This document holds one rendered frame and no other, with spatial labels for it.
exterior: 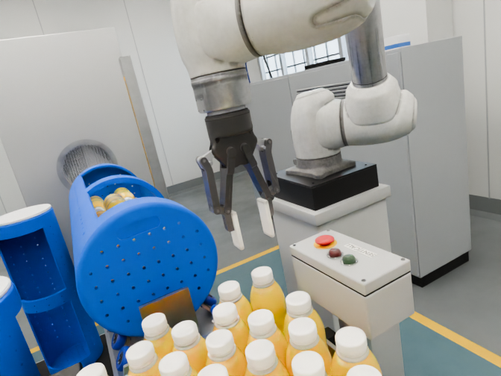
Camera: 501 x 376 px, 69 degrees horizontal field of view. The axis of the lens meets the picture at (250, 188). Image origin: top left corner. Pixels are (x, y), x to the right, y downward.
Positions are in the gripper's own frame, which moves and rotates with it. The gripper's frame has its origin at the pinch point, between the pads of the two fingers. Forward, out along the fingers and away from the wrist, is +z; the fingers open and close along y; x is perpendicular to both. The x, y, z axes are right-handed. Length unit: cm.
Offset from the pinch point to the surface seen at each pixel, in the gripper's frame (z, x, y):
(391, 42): -31, -105, -157
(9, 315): 20, -50, 50
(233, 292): 9.8, 1.7, 6.7
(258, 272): 9.4, -0.2, 0.5
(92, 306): 10.4, -15.5, 29.0
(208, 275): 13.9, -15.5, 5.8
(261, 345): 9.3, 17.2, 9.6
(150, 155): 3, -158, -16
